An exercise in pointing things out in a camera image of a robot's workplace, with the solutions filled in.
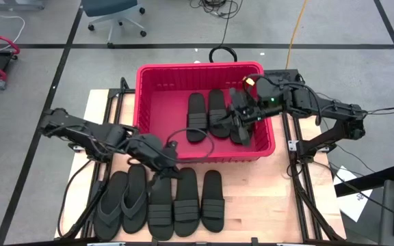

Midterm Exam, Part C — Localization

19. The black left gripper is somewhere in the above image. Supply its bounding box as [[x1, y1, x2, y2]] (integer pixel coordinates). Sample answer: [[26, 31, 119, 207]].
[[150, 150, 183, 184]]

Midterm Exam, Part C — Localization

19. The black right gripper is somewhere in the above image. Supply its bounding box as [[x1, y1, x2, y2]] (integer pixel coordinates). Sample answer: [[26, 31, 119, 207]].
[[214, 98, 283, 148]]

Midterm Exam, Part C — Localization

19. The black strap slide sandal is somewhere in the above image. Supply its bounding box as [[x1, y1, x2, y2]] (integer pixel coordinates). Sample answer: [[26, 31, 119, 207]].
[[185, 92, 209, 144], [207, 89, 231, 139], [200, 169, 226, 234], [172, 167, 201, 238], [147, 176, 175, 241], [229, 89, 254, 148]]

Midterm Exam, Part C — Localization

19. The black flip flop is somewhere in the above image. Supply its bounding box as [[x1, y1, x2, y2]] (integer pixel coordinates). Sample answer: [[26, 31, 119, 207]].
[[120, 163, 149, 235], [92, 170, 129, 242]]

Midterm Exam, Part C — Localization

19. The red plastic bin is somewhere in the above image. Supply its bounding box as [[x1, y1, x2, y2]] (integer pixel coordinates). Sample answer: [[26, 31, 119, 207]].
[[132, 61, 276, 164]]

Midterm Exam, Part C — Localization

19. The white paper sheet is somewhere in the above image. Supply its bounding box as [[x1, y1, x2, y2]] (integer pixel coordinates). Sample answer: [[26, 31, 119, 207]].
[[333, 165, 373, 223]]

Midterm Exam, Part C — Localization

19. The black beam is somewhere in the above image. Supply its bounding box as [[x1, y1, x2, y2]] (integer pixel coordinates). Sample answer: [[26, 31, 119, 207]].
[[333, 164, 394, 198]]

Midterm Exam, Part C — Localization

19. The blue-grey office chair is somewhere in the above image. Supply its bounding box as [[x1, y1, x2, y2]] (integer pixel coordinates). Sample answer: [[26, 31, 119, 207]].
[[80, 0, 148, 48]]

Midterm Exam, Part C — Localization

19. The grey desk foot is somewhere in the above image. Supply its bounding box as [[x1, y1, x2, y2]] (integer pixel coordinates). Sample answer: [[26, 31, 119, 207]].
[[0, 0, 47, 11]]

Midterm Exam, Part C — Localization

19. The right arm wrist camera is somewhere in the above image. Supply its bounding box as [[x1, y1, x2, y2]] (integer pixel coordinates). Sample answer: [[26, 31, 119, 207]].
[[230, 87, 252, 110]]

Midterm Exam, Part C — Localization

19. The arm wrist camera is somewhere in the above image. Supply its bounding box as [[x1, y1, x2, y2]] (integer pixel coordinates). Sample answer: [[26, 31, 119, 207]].
[[164, 139, 180, 156], [230, 87, 252, 110]]

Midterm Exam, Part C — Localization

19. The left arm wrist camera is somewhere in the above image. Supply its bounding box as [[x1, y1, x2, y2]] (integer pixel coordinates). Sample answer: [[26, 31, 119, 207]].
[[164, 139, 180, 156]]

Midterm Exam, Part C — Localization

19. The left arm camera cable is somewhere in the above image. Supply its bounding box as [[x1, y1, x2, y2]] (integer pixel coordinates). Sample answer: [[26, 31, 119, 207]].
[[165, 127, 215, 164]]

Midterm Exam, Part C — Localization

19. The black coiled cable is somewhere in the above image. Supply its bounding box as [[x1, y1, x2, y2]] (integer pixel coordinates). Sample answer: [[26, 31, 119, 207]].
[[209, 45, 238, 64]]

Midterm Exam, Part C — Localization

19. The black aluminium table frame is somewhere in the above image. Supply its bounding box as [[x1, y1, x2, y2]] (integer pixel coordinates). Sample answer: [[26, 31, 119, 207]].
[[60, 77, 137, 240], [275, 87, 347, 242]]

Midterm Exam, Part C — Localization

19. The black floor cable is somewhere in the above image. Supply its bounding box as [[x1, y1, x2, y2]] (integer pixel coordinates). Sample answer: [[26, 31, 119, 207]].
[[57, 159, 94, 238]]

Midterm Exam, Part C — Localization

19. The yellow floor cable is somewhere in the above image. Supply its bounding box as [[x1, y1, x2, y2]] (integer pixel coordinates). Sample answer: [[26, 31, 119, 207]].
[[284, 0, 309, 70]]

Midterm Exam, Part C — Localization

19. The black cable bundle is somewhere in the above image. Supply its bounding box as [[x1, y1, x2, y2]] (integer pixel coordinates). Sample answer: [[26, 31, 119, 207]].
[[189, 0, 244, 20]]

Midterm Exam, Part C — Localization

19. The white floor cable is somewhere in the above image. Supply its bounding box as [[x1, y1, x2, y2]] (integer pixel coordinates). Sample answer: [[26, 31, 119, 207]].
[[0, 3, 27, 52]]

